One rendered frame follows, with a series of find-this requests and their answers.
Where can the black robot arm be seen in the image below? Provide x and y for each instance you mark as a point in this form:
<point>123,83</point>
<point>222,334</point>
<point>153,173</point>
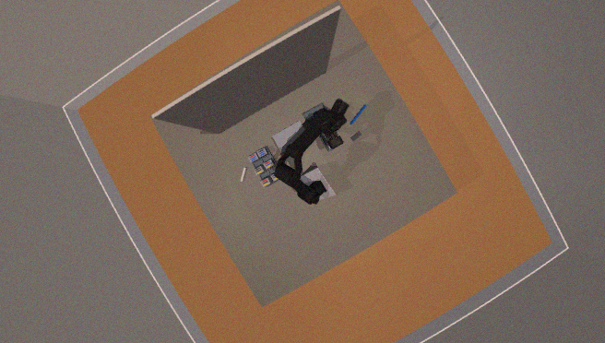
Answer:
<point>324,121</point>

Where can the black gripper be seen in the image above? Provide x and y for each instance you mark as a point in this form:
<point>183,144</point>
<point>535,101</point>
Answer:
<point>335,140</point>

